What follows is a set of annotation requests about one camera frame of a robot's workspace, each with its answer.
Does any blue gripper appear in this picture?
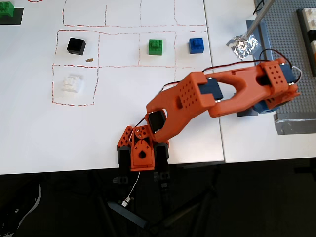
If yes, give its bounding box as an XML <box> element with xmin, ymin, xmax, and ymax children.
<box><xmin>252</xmin><ymin>98</ymin><xmax>285</xmax><ymax>117</ymax></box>

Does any blue brick block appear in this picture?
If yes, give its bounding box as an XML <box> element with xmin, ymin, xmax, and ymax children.
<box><xmin>188</xmin><ymin>37</ymin><xmax>205</xmax><ymax>54</ymax></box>

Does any green brick block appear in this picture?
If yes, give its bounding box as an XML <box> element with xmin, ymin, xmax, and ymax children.
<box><xmin>0</xmin><ymin>1</ymin><xmax>15</xmax><ymax>18</ymax></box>
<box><xmin>148</xmin><ymin>39</ymin><xmax>163</xmax><ymax>56</ymax></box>

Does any white brick block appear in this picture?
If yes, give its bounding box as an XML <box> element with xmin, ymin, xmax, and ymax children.
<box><xmin>61</xmin><ymin>75</ymin><xmax>84</xmax><ymax>94</ymax></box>

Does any black brick block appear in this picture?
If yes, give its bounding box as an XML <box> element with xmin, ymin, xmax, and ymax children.
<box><xmin>67</xmin><ymin>37</ymin><xmax>86</xmax><ymax>56</ymax></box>

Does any black square marker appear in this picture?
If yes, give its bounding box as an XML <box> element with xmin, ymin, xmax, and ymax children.
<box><xmin>0</xmin><ymin>7</ymin><xmax>25</xmax><ymax>25</ymax></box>

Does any crumpled aluminium foil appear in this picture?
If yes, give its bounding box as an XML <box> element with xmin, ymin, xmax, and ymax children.
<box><xmin>226</xmin><ymin>34</ymin><xmax>259</xmax><ymax>61</ymax></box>

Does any long grey tape strip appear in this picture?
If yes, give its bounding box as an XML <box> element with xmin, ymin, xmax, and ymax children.
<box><xmin>246</xmin><ymin>20</ymin><xmax>272</xmax><ymax>64</ymax></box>

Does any grey studded baseplate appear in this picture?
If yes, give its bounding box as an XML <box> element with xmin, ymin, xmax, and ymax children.
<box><xmin>254</xmin><ymin>0</ymin><xmax>316</xmax><ymax>119</ymax></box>

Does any metal pole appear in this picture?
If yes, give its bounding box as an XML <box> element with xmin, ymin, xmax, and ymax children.
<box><xmin>245</xmin><ymin>0</ymin><xmax>276</xmax><ymax>38</ymax></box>

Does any large white brick cluster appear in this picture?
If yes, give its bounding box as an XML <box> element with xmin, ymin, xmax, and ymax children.
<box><xmin>303</xmin><ymin>8</ymin><xmax>316</xmax><ymax>32</ymax></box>

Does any black tripod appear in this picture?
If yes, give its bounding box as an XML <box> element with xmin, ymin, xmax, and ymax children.
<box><xmin>107</xmin><ymin>170</ymin><xmax>223</xmax><ymax>230</ymax></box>

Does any black shoe white sole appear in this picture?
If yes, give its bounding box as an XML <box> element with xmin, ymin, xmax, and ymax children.
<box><xmin>0</xmin><ymin>184</ymin><xmax>42</xmax><ymax>237</ymax></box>

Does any black brick frame strip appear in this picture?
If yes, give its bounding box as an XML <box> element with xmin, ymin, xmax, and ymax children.
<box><xmin>297</xmin><ymin>8</ymin><xmax>316</xmax><ymax>77</ymax></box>

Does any elbow servo wire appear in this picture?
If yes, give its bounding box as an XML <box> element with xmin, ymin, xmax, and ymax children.
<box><xmin>134</xmin><ymin>80</ymin><xmax>184</xmax><ymax>129</ymax></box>

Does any white cable with connector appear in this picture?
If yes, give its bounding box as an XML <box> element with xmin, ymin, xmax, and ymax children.
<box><xmin>120</xmin><ymin>170</ymin><xmax>141</xmax><ymax>207</ymax></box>

